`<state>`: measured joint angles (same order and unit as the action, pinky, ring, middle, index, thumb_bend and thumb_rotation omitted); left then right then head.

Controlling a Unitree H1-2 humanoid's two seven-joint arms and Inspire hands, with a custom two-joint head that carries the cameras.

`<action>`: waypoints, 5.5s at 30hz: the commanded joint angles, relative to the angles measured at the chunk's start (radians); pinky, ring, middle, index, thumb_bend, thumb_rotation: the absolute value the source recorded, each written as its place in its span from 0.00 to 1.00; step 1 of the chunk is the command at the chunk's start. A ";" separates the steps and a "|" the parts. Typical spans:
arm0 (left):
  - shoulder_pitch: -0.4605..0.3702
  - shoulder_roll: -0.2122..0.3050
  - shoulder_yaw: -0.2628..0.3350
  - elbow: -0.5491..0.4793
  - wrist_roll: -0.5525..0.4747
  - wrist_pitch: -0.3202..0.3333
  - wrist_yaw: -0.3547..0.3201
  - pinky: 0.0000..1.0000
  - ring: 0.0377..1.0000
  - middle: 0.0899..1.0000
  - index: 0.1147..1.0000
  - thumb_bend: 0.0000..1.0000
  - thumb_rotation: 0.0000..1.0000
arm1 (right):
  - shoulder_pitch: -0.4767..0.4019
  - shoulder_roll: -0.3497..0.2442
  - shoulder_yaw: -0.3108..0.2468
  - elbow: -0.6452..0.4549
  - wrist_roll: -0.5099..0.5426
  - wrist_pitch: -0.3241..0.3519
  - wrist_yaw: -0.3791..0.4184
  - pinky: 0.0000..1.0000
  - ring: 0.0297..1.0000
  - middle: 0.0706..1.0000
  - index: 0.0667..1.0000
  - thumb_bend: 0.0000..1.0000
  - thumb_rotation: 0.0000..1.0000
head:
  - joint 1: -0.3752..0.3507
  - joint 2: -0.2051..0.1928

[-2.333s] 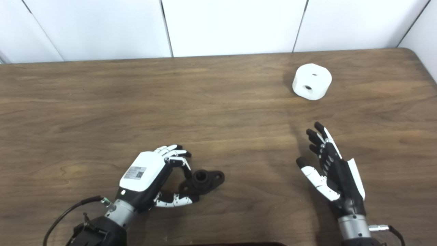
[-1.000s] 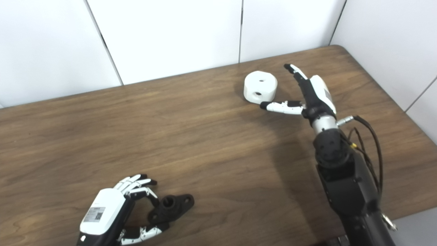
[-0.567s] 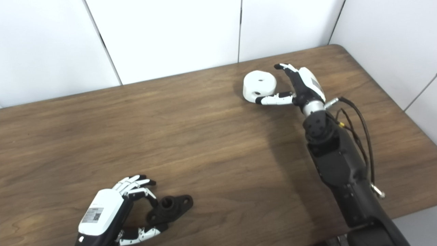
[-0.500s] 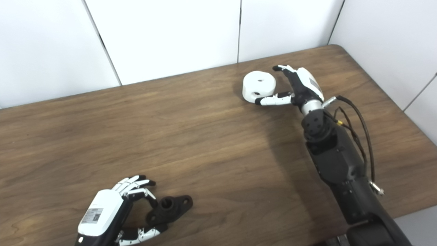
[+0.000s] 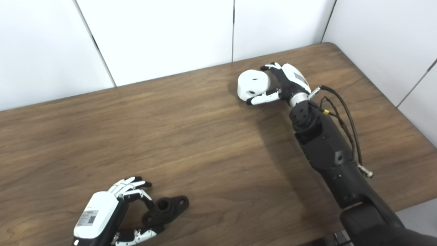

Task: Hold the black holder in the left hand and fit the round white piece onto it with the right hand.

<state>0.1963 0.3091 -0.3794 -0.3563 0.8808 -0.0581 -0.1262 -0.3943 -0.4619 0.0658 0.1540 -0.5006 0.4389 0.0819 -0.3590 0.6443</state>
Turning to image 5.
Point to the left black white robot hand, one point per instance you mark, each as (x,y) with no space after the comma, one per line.
(95,215)

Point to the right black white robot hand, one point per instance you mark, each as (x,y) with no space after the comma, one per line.
(292,82)

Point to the round white plastic piece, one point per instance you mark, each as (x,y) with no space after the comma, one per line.
(254,85)

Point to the black plastic holder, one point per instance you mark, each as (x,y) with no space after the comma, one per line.
(167,206)

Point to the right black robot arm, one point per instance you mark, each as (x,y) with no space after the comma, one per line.
(327,147)

